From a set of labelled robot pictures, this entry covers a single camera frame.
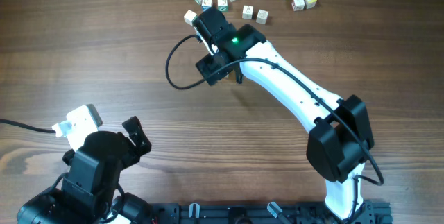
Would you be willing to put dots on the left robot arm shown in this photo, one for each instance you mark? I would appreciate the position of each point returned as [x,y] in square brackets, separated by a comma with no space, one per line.
[90,191]

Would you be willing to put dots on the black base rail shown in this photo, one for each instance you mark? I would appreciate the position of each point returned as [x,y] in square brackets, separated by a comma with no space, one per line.
[301,213]

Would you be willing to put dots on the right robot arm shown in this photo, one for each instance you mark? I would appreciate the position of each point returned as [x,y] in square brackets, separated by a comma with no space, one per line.
[340,135]

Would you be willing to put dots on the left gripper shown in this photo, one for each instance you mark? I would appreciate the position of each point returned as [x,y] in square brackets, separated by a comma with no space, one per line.
[142,145]

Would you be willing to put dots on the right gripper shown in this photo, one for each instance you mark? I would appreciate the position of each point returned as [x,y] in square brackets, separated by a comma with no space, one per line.
[207,66]

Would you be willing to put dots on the red Y block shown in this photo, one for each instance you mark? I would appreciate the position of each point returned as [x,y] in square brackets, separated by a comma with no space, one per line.
[298,5]

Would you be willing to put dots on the yellow top block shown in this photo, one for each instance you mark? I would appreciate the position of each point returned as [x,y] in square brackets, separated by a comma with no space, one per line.
[310,3]

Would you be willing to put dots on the blue D block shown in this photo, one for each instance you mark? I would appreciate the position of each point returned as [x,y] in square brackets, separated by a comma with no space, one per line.
[262,16]

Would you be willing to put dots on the bee picture block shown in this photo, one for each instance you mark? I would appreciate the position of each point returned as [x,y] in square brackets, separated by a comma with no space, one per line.
[247,12]

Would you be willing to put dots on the green N block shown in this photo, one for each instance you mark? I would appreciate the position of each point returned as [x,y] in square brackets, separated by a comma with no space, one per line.
[222,5]

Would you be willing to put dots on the blue Z block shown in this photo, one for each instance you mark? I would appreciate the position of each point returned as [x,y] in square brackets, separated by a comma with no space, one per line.
[206,4]

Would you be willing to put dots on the green corner white block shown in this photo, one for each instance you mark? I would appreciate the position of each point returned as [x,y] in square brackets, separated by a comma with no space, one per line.
[189,17]

